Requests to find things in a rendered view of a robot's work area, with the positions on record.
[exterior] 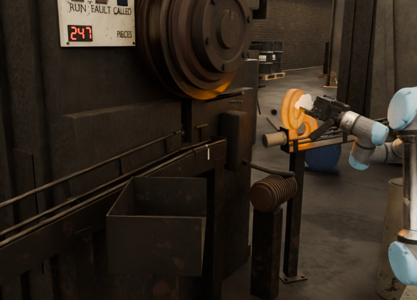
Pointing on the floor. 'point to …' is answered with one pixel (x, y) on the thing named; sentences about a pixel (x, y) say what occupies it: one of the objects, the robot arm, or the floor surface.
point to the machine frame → (95, 138)
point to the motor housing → (268, 232)
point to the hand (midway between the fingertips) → (294, 104)
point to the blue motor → (323, 159)
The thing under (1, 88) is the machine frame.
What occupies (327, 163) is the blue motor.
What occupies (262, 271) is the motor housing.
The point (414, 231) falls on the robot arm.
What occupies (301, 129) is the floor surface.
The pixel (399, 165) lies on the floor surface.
